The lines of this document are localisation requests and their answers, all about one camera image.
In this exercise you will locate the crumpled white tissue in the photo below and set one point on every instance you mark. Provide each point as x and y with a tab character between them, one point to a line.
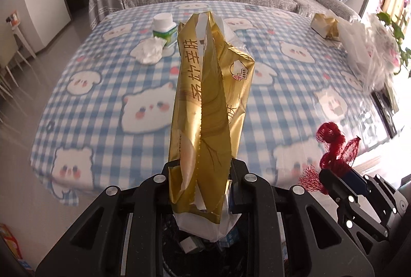
147	50

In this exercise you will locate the white chairs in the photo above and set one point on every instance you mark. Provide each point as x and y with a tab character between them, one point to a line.
6	74

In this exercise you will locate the white side table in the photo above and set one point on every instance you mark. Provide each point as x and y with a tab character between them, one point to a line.
22	36

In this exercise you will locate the green and white box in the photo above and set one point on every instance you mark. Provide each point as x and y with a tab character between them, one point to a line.
189	245

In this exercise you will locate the white bottle with green label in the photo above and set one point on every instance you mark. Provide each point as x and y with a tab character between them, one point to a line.
165	30

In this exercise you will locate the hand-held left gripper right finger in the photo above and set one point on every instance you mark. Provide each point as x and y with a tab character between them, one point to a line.
244	193

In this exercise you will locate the clear plastic bag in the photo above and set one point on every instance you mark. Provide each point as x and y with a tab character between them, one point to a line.
382	52

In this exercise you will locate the red mesh net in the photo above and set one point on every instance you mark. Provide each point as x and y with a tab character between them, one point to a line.
334	155

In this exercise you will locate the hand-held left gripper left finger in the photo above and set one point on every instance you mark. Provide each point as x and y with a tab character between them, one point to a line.
160	192

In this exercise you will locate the orange printed box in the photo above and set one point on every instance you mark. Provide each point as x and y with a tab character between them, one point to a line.
11	241

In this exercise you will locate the blue checked bear tablecloth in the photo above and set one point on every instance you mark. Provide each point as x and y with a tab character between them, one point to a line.
112	97

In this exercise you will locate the green potted plant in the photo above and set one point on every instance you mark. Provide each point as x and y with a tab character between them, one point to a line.
399	36

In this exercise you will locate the gold snack bag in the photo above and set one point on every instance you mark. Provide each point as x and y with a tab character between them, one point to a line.
205	103

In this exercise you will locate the blue and white box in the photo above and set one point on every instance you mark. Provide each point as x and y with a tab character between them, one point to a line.
232	237

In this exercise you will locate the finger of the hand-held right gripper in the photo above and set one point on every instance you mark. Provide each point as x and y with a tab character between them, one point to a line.
354	179
334	185

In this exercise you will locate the white plastic bag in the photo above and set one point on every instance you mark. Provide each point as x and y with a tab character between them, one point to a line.
353	46

